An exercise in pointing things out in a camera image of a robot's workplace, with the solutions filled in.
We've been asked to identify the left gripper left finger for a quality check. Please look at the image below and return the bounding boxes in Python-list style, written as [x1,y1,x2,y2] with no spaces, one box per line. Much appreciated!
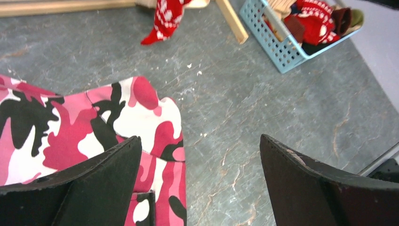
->
[0,136,142,226]

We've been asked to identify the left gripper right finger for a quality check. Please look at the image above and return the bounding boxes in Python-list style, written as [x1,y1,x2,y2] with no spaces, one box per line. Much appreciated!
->
[260,134,399,226]

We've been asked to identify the red white patterned sock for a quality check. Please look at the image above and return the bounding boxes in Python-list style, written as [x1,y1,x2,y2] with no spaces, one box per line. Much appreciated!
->
[141,0,191,45]

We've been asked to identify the tan brown striped sock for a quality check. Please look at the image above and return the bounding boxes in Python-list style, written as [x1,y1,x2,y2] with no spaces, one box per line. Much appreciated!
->
[135,0,210,8]

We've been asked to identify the brown tan socks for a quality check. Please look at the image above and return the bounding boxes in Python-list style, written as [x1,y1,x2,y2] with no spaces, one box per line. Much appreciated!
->
[267,0,364,43]

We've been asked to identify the wooden hanger stand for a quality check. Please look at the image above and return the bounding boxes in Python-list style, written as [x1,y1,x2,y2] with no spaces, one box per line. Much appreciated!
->
[0,0,248,44]

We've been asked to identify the pink camouflage cloth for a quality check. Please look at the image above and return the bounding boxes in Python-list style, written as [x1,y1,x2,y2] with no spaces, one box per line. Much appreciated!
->
[0,75,187,226]

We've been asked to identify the light blue plastic basket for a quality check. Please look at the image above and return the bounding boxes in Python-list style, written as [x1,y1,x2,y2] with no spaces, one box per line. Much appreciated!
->
[240,0,362,73]

